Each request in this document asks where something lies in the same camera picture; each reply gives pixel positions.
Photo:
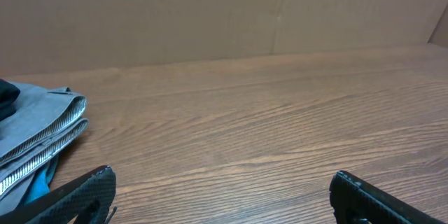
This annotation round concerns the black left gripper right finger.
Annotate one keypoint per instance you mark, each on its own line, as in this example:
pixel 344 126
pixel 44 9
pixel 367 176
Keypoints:
pixel 356 201

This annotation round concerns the grey folded garment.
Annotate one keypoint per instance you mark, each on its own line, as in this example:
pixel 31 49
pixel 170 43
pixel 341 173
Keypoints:
pixel 45 122

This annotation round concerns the black folded garment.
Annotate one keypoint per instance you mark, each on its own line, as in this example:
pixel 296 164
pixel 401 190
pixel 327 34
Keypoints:
pixel 8 94

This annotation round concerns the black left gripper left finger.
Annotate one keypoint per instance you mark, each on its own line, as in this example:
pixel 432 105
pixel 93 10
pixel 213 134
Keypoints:
pixel 85 200

